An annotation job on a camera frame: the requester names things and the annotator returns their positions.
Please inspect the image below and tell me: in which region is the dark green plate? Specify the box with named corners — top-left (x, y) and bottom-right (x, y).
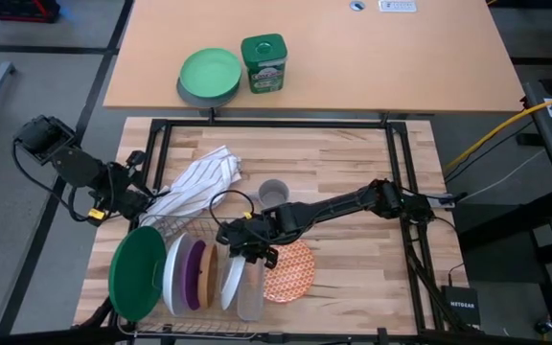
top-left (107, 225), bottom-right (168, 323)

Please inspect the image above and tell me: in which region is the grey floral print mug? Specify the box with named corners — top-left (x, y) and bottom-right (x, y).
top-left (256, 178), bottom-right (290, 210)

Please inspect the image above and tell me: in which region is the light green plate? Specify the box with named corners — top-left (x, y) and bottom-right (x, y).
top-left (178, 47), bottom-right (242, 101)

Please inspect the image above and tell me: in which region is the blue striped white plate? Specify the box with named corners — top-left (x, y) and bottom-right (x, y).
top-left (218, 253), bottom-right (247, 311)

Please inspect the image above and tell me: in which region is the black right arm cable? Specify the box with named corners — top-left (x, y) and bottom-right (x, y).
top-left (207, 189), bottom-right (257, 231)

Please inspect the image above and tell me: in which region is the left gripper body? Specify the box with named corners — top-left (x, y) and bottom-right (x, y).
top-left (88, 160), bottom-right (160, 224)

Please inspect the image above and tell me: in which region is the translucent plastic utensil holder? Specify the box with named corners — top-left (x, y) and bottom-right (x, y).
top-left (236, 256), bottom-right (266, 323)

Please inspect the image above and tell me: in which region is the plain white plate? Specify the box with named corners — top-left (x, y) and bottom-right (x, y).
top-left (162, 233), bottom-right (196, 317)

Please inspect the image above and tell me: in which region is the white striped dish towel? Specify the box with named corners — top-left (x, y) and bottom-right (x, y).
top-left (139, 146), bottom-right (242, 229)

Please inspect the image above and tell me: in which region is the black and red crate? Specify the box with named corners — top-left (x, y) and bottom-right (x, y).
top-left (0, 0), bottom-right (61, 24)

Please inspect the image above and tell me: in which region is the orange patterned plate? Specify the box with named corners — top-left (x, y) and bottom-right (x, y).
top-left (261, 239), bottom-right (316, 305)

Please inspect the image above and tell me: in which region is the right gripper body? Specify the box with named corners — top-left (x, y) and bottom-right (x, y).
top-left (215, 210), bottom-right (288, 269)

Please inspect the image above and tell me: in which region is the grey wire dish rack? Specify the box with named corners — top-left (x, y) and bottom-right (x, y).
top-left (115, 215), bottom-right (267, 339)

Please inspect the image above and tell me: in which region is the yellow cable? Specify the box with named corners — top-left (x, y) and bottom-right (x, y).
top-left (443, 87), bottom-right (552, 173)

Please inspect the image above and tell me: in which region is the green detergent tub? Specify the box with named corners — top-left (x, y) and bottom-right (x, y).
top-left (241, 33), bottom-right (288, 95)

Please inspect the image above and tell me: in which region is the purple plate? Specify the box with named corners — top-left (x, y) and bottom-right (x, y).
top-left (179, 239), bottom-right (208, 311)

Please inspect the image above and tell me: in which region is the light wooden desk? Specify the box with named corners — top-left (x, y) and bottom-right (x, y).
top-left (102, 0), bottom-right (525, 115)

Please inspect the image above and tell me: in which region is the black network switch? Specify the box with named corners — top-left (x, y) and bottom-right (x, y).
top-left (440, 285), bottom-right (481, 327)

